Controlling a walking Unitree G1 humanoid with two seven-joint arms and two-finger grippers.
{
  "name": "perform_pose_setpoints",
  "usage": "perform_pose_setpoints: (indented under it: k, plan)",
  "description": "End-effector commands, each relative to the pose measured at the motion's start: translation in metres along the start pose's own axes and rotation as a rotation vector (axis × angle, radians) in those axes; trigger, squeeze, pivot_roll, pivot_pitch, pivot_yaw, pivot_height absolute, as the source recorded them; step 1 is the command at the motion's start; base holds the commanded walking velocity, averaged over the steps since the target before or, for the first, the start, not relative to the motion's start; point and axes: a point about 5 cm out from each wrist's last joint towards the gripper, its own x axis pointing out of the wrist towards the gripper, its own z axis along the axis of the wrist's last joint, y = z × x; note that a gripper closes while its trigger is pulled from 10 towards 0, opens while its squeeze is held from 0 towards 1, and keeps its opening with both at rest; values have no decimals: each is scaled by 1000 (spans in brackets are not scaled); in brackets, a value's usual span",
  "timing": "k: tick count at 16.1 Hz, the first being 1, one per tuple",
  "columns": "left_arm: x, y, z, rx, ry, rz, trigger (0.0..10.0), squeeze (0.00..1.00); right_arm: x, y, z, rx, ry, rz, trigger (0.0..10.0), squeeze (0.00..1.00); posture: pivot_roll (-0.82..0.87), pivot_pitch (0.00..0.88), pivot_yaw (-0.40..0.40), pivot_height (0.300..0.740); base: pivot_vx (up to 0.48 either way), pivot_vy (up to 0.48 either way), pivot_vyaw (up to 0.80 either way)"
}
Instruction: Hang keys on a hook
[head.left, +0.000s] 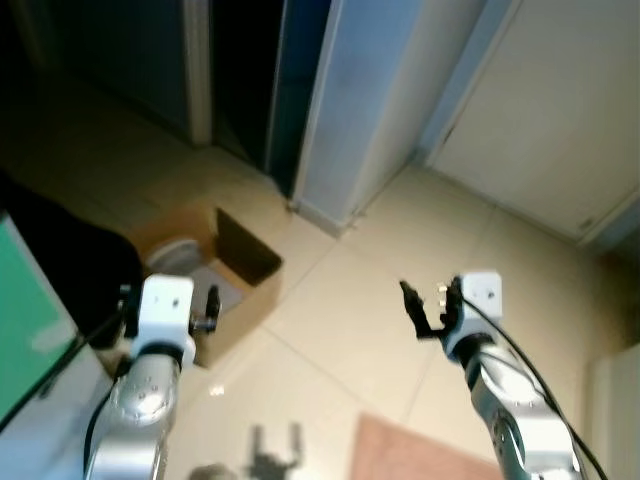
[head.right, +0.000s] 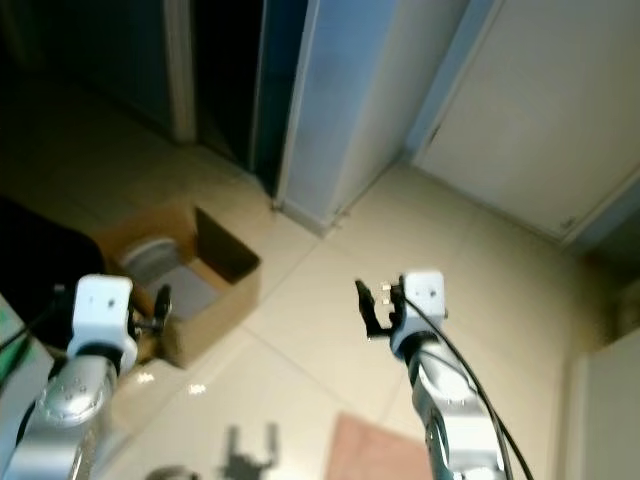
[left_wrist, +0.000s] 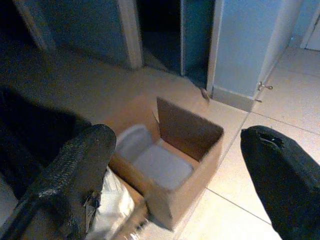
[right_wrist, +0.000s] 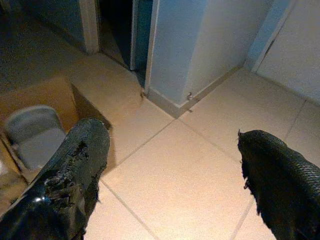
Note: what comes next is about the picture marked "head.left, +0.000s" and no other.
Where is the open brown cardboard box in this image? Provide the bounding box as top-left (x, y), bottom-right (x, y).
top-left (130, 200), bottom-right (285, 368)

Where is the round grey object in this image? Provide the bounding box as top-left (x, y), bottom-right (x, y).
top-left (147, 235), bottom-right (217, 283)

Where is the black bulky object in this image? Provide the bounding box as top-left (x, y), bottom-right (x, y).
top-left (0, 170), bottom-right (145, 351)

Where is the green mat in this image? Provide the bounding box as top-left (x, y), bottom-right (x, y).
top-left (0, 213), bottom-right (83, 426)

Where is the pink rug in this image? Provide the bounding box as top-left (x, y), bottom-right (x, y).
top-left (348, 413), bottom-right (501, 480)

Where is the white furniture piece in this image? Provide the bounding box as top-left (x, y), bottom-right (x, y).
top-left (588, 343), bottom-right (640, 480)

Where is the white closed door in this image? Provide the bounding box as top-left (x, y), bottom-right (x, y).
top-left (428, 0), bottom-right (640, 248)

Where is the white open door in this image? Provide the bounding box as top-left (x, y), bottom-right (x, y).
top-left (290, 0), bottom-right (523, 237)

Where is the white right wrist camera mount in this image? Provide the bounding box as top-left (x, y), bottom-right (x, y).
top-left (445, 271), bottom-right (503, 362)

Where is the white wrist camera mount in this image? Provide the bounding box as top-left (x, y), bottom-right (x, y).
top-left (445, 271), bottom-right (503, 362)
top-left (135, 274), bottom-right (197, 363)

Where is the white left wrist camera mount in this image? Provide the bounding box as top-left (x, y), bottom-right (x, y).
top-left (135, 274), bottom-right (197, 363)

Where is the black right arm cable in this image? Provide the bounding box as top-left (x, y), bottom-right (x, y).
top-left (462, 298), bottom-right (607, 480)

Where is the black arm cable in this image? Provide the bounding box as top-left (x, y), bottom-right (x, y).
top-left (462, 298), bottom-right (607, 480)
top-left (84, 380), bottom-right (126, 476)

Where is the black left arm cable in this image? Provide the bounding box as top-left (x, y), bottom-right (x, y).
top-left (84, 380), bottom-right (126, 476)

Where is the pale door frame post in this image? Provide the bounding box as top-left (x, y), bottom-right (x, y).
top-left (183, 0), bottom-right (214, 147)

